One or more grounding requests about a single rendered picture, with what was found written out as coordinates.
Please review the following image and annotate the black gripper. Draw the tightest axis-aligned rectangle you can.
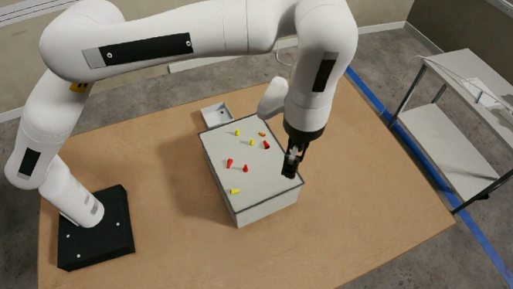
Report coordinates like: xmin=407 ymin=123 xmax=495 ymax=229
xmin=281 ymin=117 xmax=327 ymax=179

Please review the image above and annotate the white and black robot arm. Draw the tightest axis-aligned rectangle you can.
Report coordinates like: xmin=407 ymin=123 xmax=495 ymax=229
xmin=4 ymin=0 xmax=358 ymax=228

